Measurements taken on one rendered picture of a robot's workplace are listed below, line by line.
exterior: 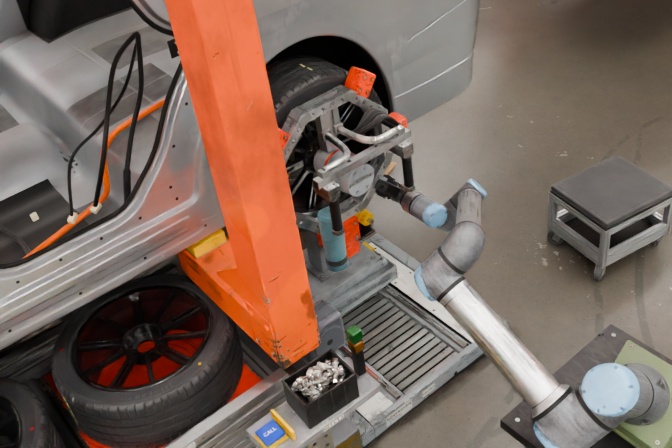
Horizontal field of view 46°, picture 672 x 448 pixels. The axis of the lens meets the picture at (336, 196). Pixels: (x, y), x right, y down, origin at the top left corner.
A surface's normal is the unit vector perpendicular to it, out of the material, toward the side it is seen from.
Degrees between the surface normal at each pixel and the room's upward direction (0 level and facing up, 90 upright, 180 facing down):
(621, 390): 40
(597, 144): 0
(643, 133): 0
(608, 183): 0
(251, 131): 90
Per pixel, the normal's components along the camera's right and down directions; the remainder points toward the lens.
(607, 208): -0.12, -0.79
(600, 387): -0.57, -0.30
